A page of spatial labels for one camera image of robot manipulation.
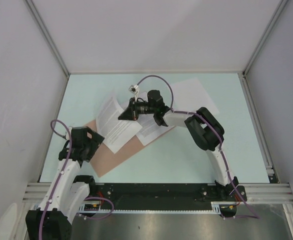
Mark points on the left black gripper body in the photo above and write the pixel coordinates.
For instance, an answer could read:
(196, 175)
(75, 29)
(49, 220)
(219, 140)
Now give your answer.
(90, 150)

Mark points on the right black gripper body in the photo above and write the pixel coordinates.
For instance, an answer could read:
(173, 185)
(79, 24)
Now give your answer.
(145, 108)

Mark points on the printed paper sheet under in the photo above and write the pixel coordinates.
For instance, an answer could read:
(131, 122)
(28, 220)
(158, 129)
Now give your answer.
(116, 132)

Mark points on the printed paper sheet top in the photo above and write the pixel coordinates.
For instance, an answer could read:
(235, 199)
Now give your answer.
(150, 130)

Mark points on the printed paper sheet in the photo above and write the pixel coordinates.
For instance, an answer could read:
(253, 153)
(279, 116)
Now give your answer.
(190, 95)
(150, 130)

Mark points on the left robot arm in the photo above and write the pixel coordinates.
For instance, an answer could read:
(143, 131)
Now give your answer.
(53, 218)

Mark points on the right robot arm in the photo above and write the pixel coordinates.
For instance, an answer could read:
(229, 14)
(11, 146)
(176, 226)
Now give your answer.
(204, 128)

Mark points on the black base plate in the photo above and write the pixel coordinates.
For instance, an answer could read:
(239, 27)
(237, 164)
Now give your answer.
(160, 196)

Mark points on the white cable duct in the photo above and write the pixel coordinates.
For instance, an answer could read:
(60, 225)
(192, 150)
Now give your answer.
(212, 208)

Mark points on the aluminium rail right side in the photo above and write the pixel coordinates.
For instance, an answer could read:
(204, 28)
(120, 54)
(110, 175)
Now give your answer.
(264, 148)

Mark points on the aluminium frame post left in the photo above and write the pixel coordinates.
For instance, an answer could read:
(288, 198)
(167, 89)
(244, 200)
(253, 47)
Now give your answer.
(35, 14)

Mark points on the aluminium frame post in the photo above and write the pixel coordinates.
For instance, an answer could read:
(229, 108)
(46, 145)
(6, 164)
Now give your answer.
(35, 14)
(265, 35)

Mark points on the aluminium frame post right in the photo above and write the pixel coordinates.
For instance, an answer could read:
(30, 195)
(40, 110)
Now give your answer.
(265, 35)

